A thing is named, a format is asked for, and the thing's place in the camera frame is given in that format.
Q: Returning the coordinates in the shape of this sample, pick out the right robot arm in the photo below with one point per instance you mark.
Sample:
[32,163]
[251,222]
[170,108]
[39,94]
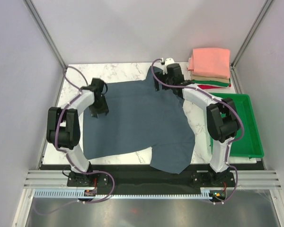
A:
[223,121]

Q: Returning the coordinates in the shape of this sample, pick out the folded beige t-shirt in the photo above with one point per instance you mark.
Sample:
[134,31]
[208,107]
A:
[195,77]

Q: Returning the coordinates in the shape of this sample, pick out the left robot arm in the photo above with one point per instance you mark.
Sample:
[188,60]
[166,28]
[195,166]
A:
[63,126]

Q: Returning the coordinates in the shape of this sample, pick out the right aluminium frame post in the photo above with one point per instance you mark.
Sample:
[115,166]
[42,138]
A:
[252,31]

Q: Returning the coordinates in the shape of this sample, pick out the white slotted cable duct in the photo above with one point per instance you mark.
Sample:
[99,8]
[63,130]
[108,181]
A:
[117,194]

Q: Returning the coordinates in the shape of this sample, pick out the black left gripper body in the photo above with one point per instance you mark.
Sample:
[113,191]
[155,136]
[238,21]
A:
[99,107]

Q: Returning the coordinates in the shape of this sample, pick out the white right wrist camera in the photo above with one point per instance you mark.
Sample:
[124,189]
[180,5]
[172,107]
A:
[165,63]

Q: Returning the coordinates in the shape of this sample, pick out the folded green t-shirt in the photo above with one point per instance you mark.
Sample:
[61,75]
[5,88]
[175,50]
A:
[212,83]

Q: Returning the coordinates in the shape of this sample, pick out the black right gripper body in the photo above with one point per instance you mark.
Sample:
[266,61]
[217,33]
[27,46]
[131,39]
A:
[164,78]

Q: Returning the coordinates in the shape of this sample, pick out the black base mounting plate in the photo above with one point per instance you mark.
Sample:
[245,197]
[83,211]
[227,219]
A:
[200,175]

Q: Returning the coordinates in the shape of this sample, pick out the folded red t-shirt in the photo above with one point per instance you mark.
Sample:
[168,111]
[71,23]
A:
[205,86]

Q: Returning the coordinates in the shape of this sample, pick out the aluminium frame post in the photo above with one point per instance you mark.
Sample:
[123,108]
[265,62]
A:
[44,31]
[252,31]

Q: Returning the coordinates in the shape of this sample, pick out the left aluminium frame post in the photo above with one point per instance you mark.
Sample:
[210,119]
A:
[44,31]

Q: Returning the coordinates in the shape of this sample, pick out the folded salmon pink t-shirt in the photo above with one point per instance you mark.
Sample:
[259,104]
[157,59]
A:
[210,62]

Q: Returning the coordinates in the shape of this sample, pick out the blue-grey t-shirt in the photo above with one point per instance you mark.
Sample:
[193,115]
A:
[140,117]

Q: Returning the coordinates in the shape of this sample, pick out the green plastic tray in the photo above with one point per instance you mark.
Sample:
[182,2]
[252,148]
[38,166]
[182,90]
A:
[250,145]

